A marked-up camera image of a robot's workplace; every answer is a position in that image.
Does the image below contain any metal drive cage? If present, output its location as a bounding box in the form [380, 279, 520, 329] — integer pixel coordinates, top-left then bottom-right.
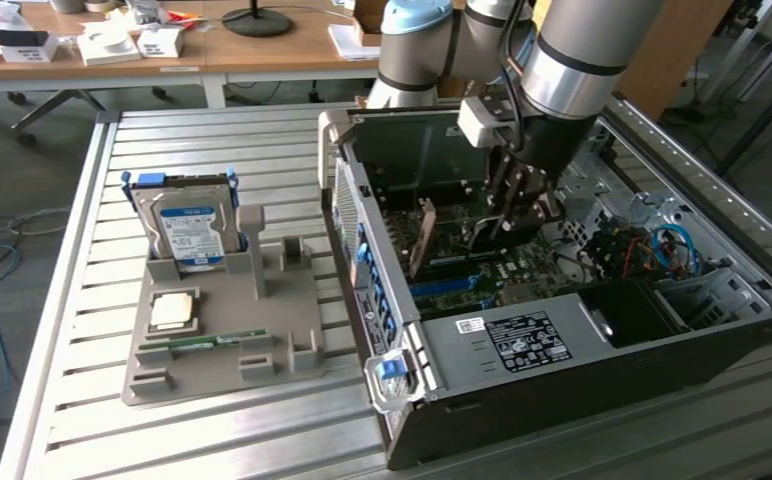
[558, 159, 634, 239]

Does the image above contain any grey power supply unit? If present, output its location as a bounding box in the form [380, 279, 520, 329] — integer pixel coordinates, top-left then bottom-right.
[418, 294, 611, 396]

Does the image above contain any green RAM stick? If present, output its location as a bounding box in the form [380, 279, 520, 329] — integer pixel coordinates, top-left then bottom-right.
[137, 328, 272, 354]

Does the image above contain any wooden office desk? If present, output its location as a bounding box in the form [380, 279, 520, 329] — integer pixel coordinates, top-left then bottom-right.
[204, 0, 387, 109]
[0, 0, 227, 146]

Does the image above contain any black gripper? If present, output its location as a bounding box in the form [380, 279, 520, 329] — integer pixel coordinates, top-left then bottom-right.
[488, 115, 598, 221]

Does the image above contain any white tape roll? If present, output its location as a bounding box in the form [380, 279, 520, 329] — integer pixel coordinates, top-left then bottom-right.
[87, 29, 135, 54]

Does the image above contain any white box with black insert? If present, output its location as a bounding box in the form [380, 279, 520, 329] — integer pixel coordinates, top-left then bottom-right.
[0, 29, 60, 64]

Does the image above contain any CPU chip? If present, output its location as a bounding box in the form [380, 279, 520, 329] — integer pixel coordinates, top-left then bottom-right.
[147, 288, 204, 334]

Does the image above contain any wooden cabinet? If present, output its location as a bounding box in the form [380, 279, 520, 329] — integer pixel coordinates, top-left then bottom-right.
[611, 0, 738, 121]

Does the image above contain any black graphics card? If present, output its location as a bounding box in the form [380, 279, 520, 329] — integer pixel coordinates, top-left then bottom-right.
[406, 196, 518, 281]

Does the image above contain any black round lamp base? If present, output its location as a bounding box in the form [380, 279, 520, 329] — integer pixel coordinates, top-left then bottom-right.
[220, 0, 293, 39]

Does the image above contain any metal disk bay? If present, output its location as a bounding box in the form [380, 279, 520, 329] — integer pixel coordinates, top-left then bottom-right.
[655, 267, 772, 332]

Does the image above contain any black wire bundle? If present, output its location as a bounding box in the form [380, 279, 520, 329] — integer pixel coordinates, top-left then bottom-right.
[582, 225, 660, 284]

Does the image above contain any grey parts rack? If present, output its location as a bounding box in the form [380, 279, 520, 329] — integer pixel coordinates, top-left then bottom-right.
[117, 202, 327, 409]

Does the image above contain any orange red tool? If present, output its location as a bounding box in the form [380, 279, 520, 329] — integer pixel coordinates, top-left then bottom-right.
[164, 9, 207, 32]

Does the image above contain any blue case latch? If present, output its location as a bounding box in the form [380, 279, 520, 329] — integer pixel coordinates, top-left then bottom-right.
[371, 355, 406, 385]

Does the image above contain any white flat box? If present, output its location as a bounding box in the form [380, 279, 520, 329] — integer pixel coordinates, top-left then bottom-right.
[76, 37, 141, 67]

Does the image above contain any hard disk in blue caddy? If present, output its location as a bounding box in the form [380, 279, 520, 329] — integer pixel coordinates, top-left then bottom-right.
[117, 168, 244, 274]

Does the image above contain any long expansion slot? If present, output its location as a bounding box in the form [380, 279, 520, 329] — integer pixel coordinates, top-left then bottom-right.
[410, 276, 482, 300]

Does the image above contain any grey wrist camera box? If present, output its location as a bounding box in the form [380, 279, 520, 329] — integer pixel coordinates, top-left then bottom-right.
[456, 96, 524, 149]

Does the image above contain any green motherboard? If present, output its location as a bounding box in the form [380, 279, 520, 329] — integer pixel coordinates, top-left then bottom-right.
[375, 179, 580, 321]

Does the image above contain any grey floor cable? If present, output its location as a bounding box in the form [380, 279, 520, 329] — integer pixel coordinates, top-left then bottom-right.
[0, 207, 71, 239]

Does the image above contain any white booklet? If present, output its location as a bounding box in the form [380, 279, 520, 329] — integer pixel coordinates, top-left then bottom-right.
[327, 23, 382, 61]

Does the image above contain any small white labelled box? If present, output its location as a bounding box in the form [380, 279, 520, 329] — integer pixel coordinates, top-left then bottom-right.
[135, 27, 184, 59]

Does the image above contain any open black PC case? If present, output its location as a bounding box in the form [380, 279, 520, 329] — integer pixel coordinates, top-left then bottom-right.
[315, 89, 772, 472]

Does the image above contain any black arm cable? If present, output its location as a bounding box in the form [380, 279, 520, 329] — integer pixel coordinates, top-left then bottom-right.
[495, 0, 534, 151]

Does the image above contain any blue disk wire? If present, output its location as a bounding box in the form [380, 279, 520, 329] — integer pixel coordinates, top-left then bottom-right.
[648, 223, 706, 281]

